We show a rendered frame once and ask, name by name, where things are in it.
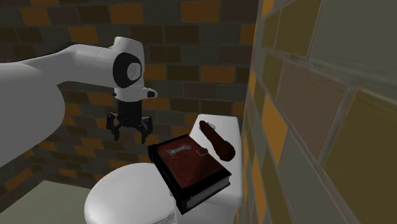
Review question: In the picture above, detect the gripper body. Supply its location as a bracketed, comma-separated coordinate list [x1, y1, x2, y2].
[116, 98, 143, 128]

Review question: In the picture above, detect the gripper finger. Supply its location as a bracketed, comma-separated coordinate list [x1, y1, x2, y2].
[137, 116, 154, 144]
[106, 113, 122, 142]

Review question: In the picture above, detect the dark red book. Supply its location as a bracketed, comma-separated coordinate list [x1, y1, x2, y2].
[147, 134, 232, 216]

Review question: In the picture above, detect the white toilet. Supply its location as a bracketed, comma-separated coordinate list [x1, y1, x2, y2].
[83, 114, 244, 224]

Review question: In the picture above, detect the brown elongated brush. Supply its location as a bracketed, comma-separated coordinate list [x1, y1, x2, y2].
[198, 120, 236, 162]

